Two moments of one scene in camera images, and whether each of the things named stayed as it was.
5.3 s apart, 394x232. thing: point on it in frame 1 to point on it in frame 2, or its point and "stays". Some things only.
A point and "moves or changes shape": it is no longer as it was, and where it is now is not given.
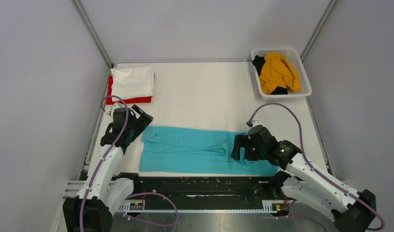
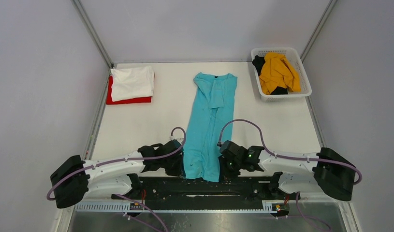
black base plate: (212, 192) stays
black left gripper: (143, 121) to (179, 171)
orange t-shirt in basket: (277, 71) stays
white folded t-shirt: (132, 82) stays
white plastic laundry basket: (280, 73) stays
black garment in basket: (258, 62) stays
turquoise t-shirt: (183, 151) moves or changes shape
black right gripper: (242, 140) to (225, 174)
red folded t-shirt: (109, 101) stays
